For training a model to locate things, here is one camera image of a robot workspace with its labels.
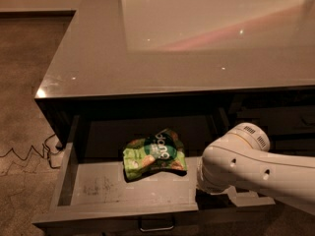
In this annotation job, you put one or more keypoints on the drawer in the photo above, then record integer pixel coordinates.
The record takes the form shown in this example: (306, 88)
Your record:
(277, 121)
(92, 194)

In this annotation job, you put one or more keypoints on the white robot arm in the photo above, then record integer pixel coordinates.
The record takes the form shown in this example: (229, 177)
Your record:
(242, 158)

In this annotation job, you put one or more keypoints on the dark cabinet with glossy top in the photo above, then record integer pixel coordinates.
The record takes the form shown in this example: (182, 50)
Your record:
(144, 59)

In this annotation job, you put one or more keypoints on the green snack bag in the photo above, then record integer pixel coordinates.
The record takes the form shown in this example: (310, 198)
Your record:
(160, 152)

